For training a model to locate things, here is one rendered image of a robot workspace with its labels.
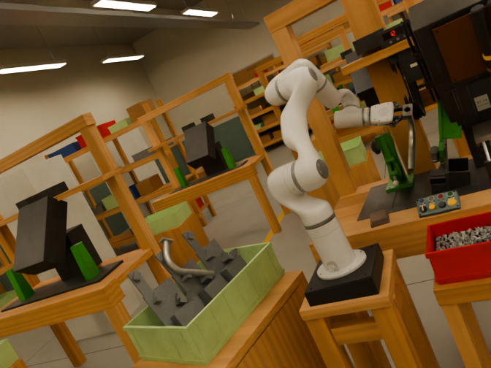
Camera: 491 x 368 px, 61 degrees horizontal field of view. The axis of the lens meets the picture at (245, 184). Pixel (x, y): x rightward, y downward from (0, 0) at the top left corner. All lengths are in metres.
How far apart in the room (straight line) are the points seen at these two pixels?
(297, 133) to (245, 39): 11.05
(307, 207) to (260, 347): 0.59
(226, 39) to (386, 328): 11.61
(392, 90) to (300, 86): 0.75
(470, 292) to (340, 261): 0.41
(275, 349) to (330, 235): 0.56
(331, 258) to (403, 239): 0.39
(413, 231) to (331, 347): 0.56
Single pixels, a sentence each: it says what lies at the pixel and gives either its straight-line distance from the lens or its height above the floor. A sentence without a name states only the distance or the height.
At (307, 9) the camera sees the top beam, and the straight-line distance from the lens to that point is 2.29.
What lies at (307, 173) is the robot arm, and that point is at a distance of 1.42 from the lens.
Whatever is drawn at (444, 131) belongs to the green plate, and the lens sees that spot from 1.90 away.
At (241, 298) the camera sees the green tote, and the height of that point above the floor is 0.87.
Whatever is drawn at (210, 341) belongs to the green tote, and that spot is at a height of 0.85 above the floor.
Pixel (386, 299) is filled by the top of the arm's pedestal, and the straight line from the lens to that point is 1.46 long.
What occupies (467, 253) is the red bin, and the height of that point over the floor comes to 0.90.
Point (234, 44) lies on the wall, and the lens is 12.63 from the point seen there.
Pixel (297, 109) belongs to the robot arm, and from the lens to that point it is 1.58.
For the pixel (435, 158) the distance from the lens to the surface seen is 1.94.
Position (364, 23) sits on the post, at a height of 1.69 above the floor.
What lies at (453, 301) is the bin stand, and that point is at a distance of 1.53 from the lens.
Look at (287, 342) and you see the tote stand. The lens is 1.87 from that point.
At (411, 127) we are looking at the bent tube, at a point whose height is 1.17.
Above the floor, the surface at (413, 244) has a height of 0.80.
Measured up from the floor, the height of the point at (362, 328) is 0.73.
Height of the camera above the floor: 1.60
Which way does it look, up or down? 10 degrees down
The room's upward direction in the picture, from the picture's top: 25 degrees counter-clockwise
